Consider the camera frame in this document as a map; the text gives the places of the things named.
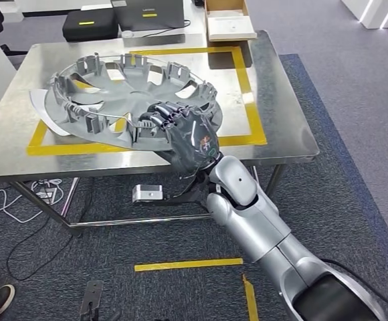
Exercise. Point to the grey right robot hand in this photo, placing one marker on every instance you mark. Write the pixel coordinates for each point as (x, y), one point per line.
(190, 141)

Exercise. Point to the silver plastic wheel cover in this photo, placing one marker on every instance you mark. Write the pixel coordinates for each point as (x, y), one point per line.
(131, 95)

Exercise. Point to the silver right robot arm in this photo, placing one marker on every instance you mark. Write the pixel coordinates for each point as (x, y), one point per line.
(247, 221)

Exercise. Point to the stainless steel workbench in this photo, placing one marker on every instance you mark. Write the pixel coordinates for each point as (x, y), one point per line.
(281, 111)

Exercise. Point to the white plastic shell part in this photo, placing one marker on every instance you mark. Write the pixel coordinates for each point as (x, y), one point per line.
(38, 104)

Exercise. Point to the yellow floor tape strip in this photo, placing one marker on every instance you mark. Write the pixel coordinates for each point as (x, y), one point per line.
(250, 301)
(187, 265)

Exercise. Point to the white desk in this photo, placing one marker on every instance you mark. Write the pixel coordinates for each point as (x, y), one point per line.
(195, 17)

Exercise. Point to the open cardboard box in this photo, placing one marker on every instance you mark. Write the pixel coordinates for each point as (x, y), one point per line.
(229, 26)

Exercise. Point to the small white round device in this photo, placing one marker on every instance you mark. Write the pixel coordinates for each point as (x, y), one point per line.
(127, 34)

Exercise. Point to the black power adapter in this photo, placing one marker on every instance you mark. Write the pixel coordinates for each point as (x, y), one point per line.
(198, 2)

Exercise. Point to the black case yellow label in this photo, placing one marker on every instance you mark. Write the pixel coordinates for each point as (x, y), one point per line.
(90, 26)

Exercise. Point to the floor power socket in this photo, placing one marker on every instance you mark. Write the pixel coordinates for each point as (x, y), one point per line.
(47, 196)

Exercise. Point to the white lit display plinth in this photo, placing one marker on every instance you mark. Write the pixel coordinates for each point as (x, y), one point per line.
(374, 13)

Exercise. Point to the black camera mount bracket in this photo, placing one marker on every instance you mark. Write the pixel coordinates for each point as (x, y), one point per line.
(187, 197)

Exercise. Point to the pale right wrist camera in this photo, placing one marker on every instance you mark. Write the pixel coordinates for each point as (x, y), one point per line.
(147, 193)

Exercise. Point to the dark metal bracket plate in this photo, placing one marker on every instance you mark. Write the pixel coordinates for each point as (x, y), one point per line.
(91, 297)

